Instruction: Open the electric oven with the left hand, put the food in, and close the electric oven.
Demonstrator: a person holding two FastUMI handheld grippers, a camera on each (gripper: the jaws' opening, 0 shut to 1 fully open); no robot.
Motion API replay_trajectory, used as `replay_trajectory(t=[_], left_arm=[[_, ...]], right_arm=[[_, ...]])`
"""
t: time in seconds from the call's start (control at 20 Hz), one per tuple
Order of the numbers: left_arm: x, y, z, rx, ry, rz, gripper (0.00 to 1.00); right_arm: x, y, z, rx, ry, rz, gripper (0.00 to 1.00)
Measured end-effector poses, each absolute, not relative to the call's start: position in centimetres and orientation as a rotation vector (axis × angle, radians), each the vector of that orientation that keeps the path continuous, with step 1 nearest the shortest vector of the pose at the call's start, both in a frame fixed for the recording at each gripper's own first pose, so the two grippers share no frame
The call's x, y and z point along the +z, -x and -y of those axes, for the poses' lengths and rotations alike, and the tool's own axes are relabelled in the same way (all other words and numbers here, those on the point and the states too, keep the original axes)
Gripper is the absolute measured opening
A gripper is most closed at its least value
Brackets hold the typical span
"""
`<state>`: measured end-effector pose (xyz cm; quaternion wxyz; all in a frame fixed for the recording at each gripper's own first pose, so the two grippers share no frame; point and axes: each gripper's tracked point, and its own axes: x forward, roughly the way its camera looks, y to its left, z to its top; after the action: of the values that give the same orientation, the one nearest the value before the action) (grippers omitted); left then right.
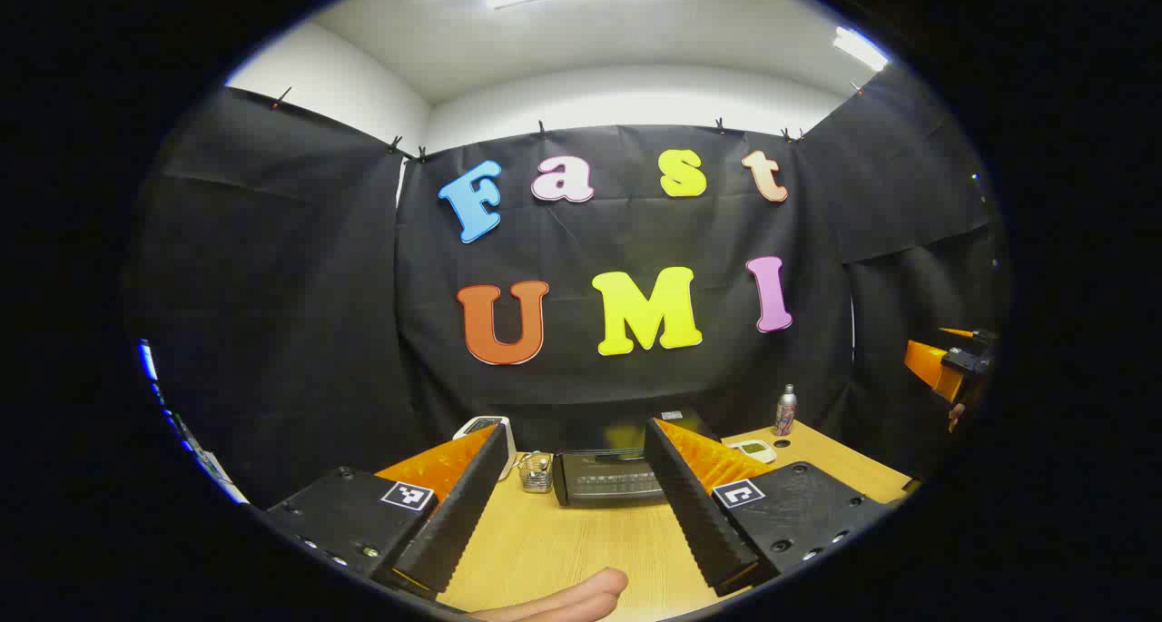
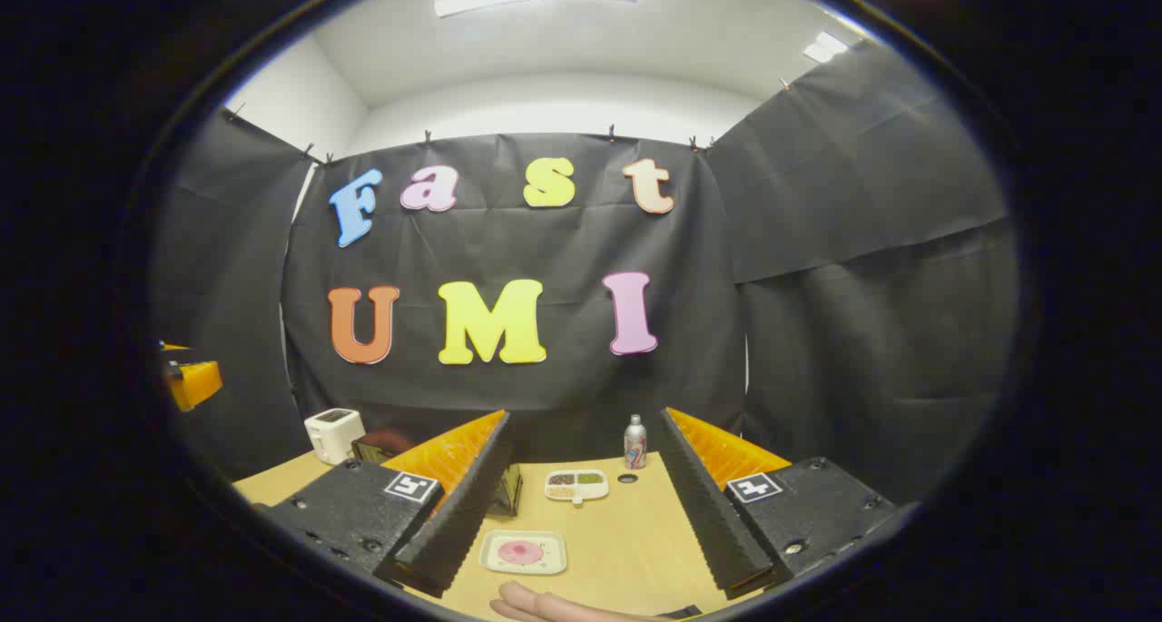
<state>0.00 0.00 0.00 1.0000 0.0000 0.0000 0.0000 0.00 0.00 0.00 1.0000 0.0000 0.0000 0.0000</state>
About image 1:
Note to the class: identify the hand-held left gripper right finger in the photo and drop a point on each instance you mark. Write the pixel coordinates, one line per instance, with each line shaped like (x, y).
(690, 513)

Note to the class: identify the small ceiling light panel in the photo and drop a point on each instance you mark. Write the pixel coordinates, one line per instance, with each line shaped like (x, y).
(860, 48)

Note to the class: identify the black electric oven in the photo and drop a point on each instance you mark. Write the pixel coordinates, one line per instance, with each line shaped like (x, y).
(599, 481)

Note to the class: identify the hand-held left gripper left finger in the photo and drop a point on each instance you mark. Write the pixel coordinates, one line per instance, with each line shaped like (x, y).
(454, 513)

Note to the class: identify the white divided tray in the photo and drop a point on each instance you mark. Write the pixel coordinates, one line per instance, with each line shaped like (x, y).
(753, 449)

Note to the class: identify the black backdrop cloth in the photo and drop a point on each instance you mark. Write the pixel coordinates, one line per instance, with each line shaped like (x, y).
(272, 286)

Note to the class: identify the white toaster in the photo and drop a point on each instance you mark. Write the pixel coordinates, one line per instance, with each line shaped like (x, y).
(461, 428)

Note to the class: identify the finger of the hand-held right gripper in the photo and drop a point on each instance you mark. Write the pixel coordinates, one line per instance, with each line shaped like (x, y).
(926, 366)
(955, 332)

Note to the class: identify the silver printed bottle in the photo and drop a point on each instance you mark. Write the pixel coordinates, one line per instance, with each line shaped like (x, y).
(785, 413)

